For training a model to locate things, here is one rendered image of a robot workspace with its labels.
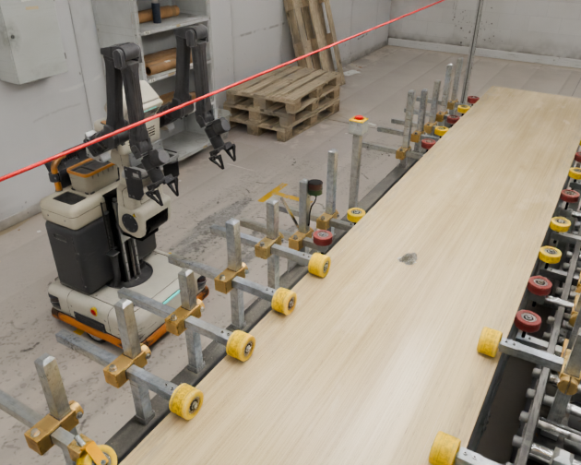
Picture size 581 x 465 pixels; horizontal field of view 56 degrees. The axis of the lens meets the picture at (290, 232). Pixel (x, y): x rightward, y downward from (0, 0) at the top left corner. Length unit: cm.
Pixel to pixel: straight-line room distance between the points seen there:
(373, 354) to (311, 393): 25
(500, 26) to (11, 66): 749
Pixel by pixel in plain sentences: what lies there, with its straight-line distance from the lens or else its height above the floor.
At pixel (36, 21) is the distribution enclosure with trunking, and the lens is 420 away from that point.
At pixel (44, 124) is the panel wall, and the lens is 459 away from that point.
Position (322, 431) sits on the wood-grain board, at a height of 90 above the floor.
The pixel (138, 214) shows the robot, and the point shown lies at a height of 79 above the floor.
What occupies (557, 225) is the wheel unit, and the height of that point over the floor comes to 90.
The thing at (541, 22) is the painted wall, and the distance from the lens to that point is 964.
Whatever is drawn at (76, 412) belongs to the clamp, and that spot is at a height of 96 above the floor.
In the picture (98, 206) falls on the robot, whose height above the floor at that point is 76.
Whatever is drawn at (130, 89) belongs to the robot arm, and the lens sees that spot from 226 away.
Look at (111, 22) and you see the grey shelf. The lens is 467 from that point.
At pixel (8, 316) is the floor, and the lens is 363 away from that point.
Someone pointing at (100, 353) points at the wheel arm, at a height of 96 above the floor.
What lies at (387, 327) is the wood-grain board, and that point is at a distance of 182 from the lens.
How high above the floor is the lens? 206
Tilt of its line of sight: 31 degrees down
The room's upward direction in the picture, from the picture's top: straight up
